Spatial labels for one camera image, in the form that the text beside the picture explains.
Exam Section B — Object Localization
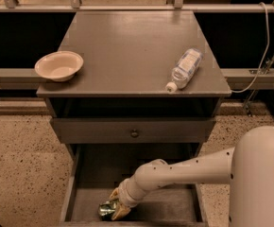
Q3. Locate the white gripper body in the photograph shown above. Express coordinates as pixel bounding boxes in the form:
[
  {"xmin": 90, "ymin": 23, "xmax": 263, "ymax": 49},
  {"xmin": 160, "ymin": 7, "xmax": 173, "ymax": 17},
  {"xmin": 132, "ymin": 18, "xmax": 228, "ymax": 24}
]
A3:
[{"xmin": 118, "ymin": 178, "xmax": 148, "ymax": 208}]

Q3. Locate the round dark drawer knob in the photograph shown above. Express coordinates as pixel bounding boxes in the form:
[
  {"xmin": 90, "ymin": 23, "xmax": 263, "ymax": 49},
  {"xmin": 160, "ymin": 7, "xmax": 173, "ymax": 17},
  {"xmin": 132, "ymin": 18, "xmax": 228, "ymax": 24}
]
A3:
[{"xmin": 130, "ymin": 129, "xmax": 139, "ymax": 138}]

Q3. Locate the clear plastic water bottle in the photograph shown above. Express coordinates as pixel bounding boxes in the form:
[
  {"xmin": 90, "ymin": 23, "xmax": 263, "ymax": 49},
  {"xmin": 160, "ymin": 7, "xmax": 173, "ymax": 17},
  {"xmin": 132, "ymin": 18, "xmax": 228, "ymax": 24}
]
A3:
[{"xmin": 165, "ymin": 48, "xmax": 203, "ymax": 93}]

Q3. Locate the crushed green can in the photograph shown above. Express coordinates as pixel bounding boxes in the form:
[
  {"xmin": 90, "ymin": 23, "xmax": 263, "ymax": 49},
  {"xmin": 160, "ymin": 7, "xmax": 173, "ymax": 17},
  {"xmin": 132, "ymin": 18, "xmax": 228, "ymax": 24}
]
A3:
[{"xmin": 98, "ymin": 200, "xmax": 119, "ymax": 221}]

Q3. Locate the grey top drawer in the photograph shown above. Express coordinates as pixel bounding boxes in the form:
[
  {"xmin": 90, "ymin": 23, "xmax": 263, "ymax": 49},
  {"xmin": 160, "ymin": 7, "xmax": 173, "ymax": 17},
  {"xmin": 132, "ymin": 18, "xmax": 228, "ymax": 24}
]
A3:
[{"xmin": 50, "ymin": 118, "xmax": 215, "ymax": 144}]

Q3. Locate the open grey middle drawer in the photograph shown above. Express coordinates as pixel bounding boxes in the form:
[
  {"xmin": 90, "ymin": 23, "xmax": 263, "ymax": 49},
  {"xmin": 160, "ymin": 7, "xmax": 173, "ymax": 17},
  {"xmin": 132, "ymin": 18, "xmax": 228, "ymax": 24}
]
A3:
[{"xmin": 59, "ymin": 144, "xmax": 209, "ymax": 227}]

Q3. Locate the white bowl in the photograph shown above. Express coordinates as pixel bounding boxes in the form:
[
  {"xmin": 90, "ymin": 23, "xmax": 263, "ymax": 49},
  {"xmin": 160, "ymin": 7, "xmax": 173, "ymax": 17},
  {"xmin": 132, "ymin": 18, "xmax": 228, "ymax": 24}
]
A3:
[{"xmin": 34, "ymin": 51, "xmax": 84, "ymax": 82}]

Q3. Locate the grey wooden drawer cabinet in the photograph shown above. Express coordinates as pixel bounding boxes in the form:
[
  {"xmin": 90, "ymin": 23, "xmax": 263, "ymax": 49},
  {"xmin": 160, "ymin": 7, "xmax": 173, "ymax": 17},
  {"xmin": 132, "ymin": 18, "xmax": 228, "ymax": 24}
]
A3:
[{"xmin": 36, "ymin": 9, "xmax": 232, "ymax": 163}]

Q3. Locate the metal railing frame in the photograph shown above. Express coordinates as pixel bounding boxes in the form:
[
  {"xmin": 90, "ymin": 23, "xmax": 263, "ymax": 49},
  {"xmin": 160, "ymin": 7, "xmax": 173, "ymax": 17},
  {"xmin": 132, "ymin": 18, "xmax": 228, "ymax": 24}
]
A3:
[{"xmin": 0, "ymin": 0, "xmax": 274, "ymax": 101}]

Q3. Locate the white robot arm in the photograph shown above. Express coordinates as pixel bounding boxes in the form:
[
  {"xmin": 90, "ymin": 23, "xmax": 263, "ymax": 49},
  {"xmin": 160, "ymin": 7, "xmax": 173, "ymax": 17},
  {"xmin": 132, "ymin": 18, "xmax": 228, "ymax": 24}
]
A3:
[{"xmin": 110, "ymin": 126, "xmax": 274, "ymax": 227}]

